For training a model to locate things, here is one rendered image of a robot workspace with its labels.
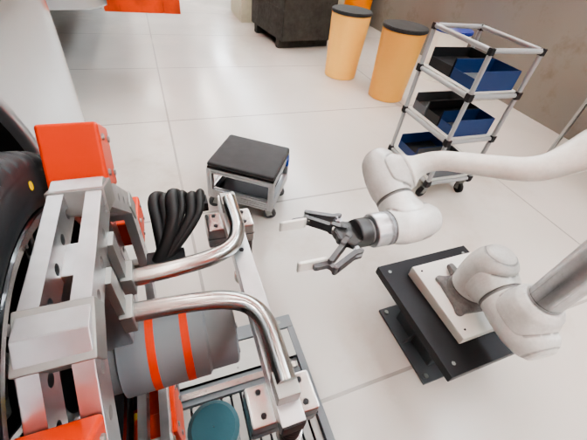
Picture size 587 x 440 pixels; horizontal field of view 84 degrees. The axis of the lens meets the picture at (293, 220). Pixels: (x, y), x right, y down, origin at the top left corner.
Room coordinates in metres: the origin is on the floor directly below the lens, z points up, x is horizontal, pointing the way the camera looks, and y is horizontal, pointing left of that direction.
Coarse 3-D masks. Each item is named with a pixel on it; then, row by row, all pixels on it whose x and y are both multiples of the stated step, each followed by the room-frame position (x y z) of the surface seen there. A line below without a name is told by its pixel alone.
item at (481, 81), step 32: (448, 32) 2.21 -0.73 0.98; (480, 32) 2.49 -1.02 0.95; (448, 64) 2.19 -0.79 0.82; (480, 64) 2.22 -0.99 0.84; (448, 96) 2.46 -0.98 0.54; (480, 96) 1.94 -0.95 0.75; (512, 96) 2.04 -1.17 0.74; (448, 128) 2.00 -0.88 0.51; (480, 128) 2.05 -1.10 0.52; (416, 192) 1.93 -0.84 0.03
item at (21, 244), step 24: (24, 240) 0.23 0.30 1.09; (72, 240) 0.39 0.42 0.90; (24, 264) 0.24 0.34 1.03; (0, 312) 0.14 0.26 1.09; (0, 336) 0.12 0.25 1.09; (0, 360) 0.10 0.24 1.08; (0, 384) 0.09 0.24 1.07; (72, 384) 0.18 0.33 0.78; (0, 408) 0.07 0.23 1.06; (72, 408) 0.14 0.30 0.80; (120, 408) 0.20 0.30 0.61; (0, 432) 0.06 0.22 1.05; (120, 432) 0.15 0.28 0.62
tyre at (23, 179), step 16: (0, 160) 0.29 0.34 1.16; (16, 160) 0.30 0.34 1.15; (32, 160) 0.34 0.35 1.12; (0, 176) 0.26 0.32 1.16; (16, 176) 0.28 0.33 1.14; (32, 176) 0.31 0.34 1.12; (0, 192) 0.24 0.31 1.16; (16, 192) 0.26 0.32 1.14; (32, 192) 0.29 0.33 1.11; (0, 208) 0.22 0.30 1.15; (16, 208) 0.25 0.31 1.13; (32, 208) 0.28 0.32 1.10; (0, 224) 0.21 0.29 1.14; (16, 224) 0.23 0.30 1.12; (0, 240) 0.19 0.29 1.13; (16, 240) 0.22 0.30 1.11; (0, 256) 0.18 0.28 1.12; (0, 272) 0.17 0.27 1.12; (0, 288) 0.16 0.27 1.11; (128, 400) 0.22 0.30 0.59; (128, 416) 0.19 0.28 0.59; (128, 432) 0.16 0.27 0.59
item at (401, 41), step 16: (384, 32) 3.64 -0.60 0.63; (400, 32) 3.52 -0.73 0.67; (416, 32) 3.51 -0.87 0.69; (384, 48) 3.59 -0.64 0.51; (400, 48) 3.52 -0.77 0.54; (416, 48) 3.55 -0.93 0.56; (384, 64) 3.57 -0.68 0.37; (400, 64) 3.52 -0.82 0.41; (384, 80) 3.55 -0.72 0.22; (400, 80) 3.54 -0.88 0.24; (384, 96) 3.54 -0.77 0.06; (400, 96) 3.60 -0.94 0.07
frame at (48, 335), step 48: (48, 192) 0.28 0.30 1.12; (96, 192) 0.30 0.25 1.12; (48, 240) 0.21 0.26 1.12; (96, 240) 0.22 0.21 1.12; (48, 288) 0.16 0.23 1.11; (96, 288) 0.17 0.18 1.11; (48, 336) 0.12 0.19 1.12; (96, 336) 0.13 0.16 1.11; (48, 384) 0.09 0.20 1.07; (96, 384) 0.09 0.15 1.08; (144, 432) 0.16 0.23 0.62
